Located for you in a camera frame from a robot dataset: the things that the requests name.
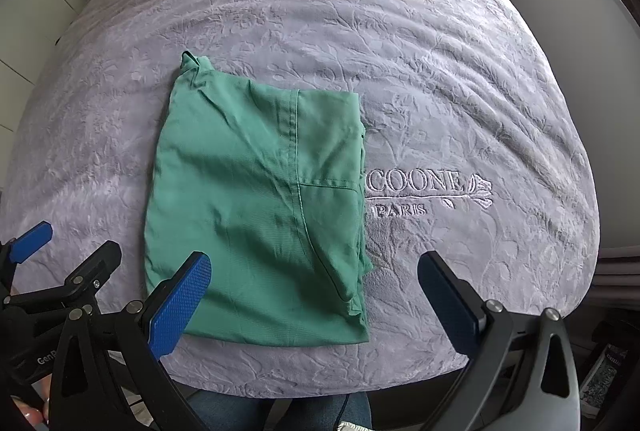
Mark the purple embossed blanket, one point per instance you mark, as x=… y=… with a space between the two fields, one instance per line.
x=450 y=86

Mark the green work jacket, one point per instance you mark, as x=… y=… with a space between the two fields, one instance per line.
x=240 y=191

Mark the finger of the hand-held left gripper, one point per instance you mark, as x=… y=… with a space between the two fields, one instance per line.
x=32 y=238
x=95 y=268

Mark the grey curtain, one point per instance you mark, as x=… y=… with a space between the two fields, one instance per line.
x=620 y=278

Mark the person's legs in jeans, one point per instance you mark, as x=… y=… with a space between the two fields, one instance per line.
x=240 y=411

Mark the person's left hand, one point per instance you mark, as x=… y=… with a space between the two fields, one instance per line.
x=30 y=413

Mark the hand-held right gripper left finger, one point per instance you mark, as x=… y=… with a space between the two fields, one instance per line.
x=180 y=306

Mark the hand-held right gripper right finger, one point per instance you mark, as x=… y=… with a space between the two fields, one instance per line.
x=445 y=301

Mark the dark patterned packet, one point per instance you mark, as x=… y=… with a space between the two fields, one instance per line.
x=605 y=376

